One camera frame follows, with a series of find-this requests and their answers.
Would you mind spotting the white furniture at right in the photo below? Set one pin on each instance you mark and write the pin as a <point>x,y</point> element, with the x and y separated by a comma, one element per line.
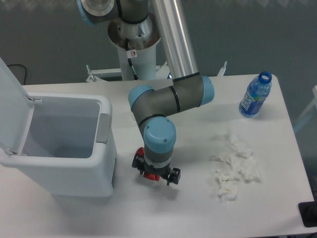
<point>307,114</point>

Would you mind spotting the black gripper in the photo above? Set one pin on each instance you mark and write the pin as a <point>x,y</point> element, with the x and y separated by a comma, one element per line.
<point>171,175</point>

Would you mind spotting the black device at edge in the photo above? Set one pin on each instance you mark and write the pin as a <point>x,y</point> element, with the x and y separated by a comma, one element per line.
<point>308,213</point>

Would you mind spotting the white trash bin lid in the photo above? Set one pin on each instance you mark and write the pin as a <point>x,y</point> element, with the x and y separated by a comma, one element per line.
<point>12,106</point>

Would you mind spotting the white trash bin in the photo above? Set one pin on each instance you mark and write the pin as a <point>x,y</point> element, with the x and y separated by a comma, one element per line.
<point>62,141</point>

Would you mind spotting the crushed red can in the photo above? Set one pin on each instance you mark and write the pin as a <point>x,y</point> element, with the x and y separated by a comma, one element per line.
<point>140,153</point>

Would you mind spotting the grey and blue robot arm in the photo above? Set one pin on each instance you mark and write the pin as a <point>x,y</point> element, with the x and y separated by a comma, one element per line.
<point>151,108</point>

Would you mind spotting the blue plastic bottle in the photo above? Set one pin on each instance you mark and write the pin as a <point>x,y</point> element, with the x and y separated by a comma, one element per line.
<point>256,93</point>

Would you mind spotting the crumpled white tissue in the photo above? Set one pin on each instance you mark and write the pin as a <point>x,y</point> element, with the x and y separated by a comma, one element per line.
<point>238,164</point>

